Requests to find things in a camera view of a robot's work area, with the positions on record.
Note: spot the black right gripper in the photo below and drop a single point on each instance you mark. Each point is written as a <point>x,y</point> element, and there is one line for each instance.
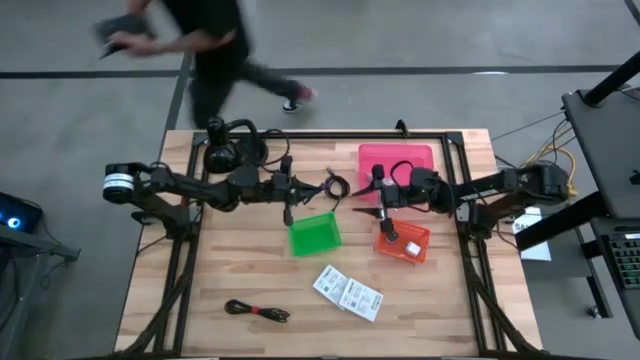
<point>405,192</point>

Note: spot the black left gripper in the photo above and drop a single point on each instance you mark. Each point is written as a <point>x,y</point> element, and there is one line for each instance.
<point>285,190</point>

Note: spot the white paper packets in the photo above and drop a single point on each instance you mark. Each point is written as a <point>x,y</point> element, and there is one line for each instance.
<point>362,300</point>

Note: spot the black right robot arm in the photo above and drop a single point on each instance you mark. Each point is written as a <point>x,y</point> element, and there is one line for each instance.
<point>500,187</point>

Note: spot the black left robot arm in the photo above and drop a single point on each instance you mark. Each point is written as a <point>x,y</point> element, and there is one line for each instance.
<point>200,187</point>

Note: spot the pink plastic bin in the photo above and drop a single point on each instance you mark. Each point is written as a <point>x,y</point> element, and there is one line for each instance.
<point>400,155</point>

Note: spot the green plastic basket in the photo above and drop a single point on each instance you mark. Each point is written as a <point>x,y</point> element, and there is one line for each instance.
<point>315,235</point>

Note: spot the orange plastic basket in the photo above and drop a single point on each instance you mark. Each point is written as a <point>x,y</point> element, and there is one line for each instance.
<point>400,248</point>

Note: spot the black table clamp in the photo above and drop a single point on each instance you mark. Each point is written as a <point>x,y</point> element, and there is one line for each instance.
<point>402,127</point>

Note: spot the black gooseneck desk lamp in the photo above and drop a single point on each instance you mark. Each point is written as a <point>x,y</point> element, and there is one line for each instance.
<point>220,157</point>

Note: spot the white paper sheet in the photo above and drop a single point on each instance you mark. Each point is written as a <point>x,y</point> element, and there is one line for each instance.
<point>535,250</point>

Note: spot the person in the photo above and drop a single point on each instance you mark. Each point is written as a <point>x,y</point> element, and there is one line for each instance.
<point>215,45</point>

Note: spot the black side desk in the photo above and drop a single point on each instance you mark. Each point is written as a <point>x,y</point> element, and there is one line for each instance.
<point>565,225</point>

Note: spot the grey closed laptop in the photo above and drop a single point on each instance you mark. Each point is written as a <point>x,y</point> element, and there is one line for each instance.
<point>605,150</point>

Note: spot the black handheld device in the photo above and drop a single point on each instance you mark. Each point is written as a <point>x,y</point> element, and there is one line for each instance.
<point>122,27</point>

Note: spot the computer keyboard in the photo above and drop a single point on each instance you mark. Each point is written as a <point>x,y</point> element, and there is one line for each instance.
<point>627,260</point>

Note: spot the black stand pole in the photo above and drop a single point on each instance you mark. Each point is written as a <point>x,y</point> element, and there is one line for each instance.
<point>610,82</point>

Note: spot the black side stand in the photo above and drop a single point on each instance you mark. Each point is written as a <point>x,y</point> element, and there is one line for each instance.
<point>30,250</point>

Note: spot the computer case with blue light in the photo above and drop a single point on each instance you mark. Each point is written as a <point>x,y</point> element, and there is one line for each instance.
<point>17,212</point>

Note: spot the silver metal bracket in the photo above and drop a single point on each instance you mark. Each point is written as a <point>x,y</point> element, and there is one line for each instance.
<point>460,212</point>

